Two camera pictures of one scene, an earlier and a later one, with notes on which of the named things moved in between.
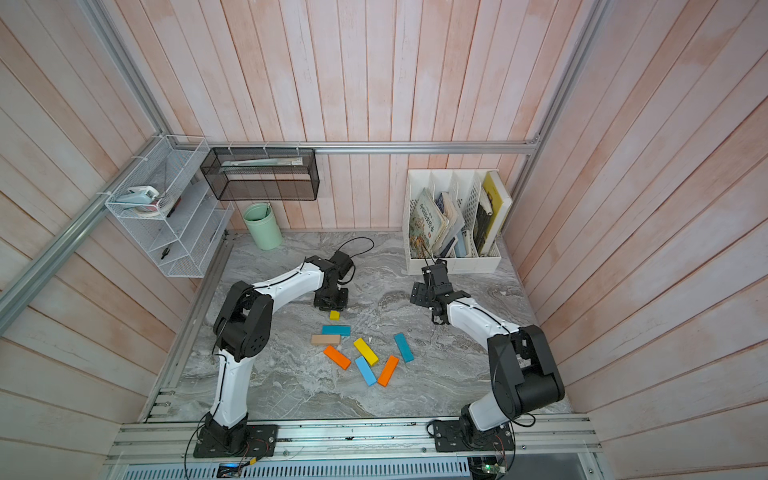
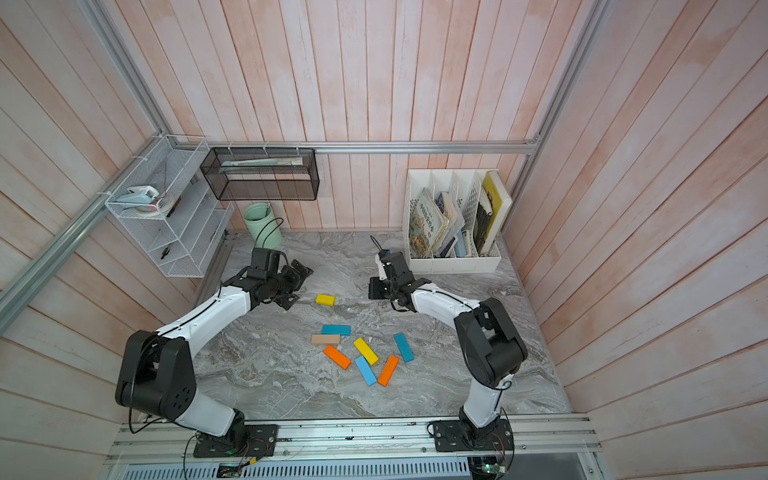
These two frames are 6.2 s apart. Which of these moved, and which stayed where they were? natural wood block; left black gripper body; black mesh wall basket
Moved: left black gripper body
Stayed: black mesh wall basket; natural wood block
